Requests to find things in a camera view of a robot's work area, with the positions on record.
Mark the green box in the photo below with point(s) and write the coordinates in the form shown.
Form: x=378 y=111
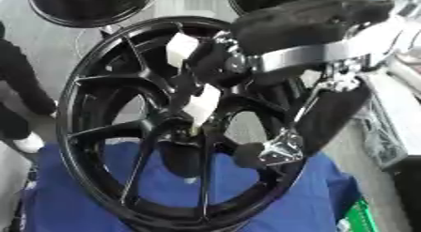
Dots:
x=359 y=218

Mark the black spoked wheel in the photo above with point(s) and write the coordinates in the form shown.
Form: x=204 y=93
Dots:
x=109 y=85

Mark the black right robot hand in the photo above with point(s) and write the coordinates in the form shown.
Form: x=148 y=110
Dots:
x=296 y=26

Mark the white pin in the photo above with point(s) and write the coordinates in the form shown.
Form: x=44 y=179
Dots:
x=204 y=105

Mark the grey metal machine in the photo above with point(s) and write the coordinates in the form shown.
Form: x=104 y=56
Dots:
x=392 y=123

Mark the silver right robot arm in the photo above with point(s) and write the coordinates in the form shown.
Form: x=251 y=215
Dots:
x=410 y=5

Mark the person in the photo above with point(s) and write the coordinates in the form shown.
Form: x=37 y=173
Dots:
x=19 y=79

